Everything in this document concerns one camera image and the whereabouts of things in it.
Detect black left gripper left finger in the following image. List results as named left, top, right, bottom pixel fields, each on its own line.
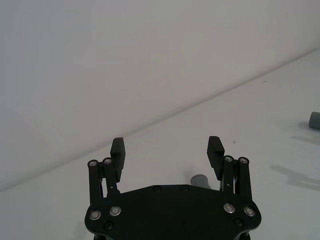
left=87, top=137, right=127, bottom=204

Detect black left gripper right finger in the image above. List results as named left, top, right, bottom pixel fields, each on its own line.
left=206, top=135, right=254, bottom=201

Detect grey round peg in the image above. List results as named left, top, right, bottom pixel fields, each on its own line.
left=309, top=111, right=320, bottom=131
left=189, top=174, right=211, bottom=191

